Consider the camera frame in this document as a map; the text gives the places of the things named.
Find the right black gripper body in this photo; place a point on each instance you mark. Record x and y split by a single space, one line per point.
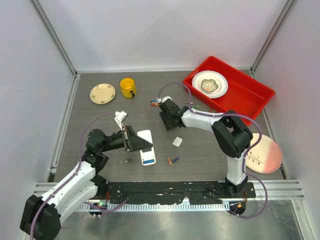
166 119

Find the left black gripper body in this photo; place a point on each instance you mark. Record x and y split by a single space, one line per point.
120 140

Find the white remote control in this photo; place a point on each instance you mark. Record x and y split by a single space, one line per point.
147 153

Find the white battery cover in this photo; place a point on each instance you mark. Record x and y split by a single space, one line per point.
177 141

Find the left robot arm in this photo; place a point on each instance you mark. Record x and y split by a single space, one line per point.
43 216

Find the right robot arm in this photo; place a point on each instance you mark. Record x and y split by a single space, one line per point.
232 135

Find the orange battery lower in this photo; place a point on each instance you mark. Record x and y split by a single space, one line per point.
170 161

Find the small patterned bowl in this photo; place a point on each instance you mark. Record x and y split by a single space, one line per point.
209 85

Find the cream floral plate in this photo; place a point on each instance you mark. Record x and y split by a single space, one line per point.
102 93

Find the yellow mug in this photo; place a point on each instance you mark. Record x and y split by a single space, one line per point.
128 87

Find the white paper plate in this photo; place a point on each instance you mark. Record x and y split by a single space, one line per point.
209 74

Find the red plastic bin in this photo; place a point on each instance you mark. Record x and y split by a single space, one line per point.
244 95

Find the pink white plate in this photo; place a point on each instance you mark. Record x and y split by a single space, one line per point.
265 157

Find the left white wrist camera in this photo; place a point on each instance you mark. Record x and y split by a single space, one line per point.
120 116

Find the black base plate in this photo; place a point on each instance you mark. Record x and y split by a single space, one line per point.
171 192

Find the white slotted cable duct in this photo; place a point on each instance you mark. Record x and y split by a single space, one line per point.
183 207

